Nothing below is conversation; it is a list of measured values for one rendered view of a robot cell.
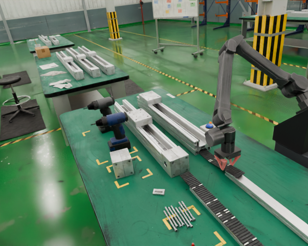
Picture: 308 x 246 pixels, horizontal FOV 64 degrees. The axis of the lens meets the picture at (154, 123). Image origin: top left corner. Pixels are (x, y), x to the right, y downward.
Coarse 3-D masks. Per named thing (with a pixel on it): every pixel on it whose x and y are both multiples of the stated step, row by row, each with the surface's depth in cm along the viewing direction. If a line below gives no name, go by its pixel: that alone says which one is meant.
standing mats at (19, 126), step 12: (24, 72) 680; (12, 84) 581; (132, 84) 490; (12, 108) 439; (36, 108) 426; (0, 120) 399; (12, 120) 392; (24, 120) 387; (36, 120) 382; (0, 132) 358; (12, 132) 352; (24, 132) 348
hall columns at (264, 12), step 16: (112, 0) 1000; (272, 0) 364; (112, 16) 1020; (256, 16) 379; (272, 16) 356; (112, 32) 1044; (256, 32) 387; (272, 32) 366; (256, 48) 396; (272, 48) 379; (256, 80) 415; (272, 80) 406
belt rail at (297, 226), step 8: (232, 176) 109; (240, 176) 107; (240, 184) 106; (248, 184) 102; (248, 192) 101; (256, 192) 98; (264, 192) 98; (256, 200) 98; (264, 200) 94; (272, 200) 94; (272, 208) 91; (280, 208) 90; (280, 216) 88; (288, 216) 87; (296, 216) 86; (288, 224) 86; (296, 224) 84; (304, 224) 83; (296, 232) 83; (304, 232) 81; (304, 240) 81
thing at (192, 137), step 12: (144, 108) 182; (156, 108) 174; (168, 108) 165; (156, 120) 166; (168, 120) 150; (180, 120) 150; (180, 132) 137; (192, 132) 140; (204, 132) 133; (192, 144) 128; (204, 144) 129
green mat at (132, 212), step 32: (128, 96) 217; (64, 128) 173; (96, 128) 168; (128, 128) 164; (160, 128) 159; (192, 160) 126; (256, 160) 121; (288, 160) 118; (96, 192) 112; (128, 192) 110; (224, 192) 104; (288, 192) 100; (128, 224) 94; (160, 224) 93; (192, 224) 92; (256, 224) 89
